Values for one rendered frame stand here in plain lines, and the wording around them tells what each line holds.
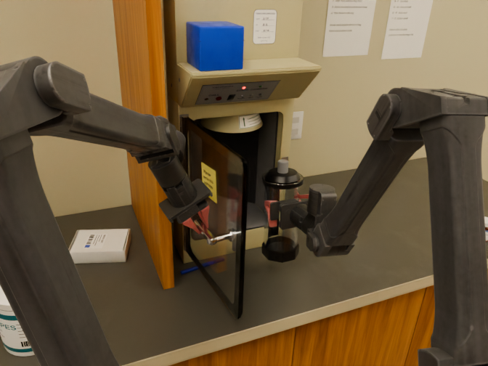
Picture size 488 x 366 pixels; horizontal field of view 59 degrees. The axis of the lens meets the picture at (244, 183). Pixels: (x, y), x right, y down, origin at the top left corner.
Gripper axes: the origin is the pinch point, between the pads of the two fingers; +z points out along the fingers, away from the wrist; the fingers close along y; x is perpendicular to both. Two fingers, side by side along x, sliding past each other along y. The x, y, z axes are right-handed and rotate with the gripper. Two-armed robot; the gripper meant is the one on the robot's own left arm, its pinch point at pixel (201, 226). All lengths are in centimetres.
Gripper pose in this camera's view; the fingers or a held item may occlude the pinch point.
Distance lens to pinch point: 94.4
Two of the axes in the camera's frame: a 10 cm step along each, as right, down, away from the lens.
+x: 4.8, 4.2, -7.7
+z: 3.3, 7.2, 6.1
